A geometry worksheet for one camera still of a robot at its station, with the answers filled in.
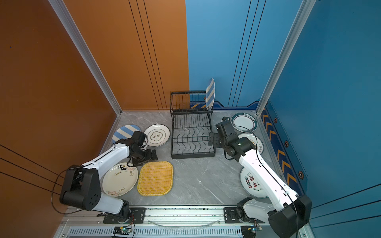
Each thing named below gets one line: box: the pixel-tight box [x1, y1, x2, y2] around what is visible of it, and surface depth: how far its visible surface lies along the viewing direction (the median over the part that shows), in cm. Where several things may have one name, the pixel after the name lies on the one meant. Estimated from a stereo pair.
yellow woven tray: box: [136, 161, 174, 197], surface depth 86 cm
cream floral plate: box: [102, 162, 139, 198], surface depth 85 cm
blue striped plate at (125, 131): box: [111, 124, 142, 144], surface depth 111 cm
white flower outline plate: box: [143, 123, 171, 147], surface depth 107 cm
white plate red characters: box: [239, 167, 269, 199], surface depth 84 cm
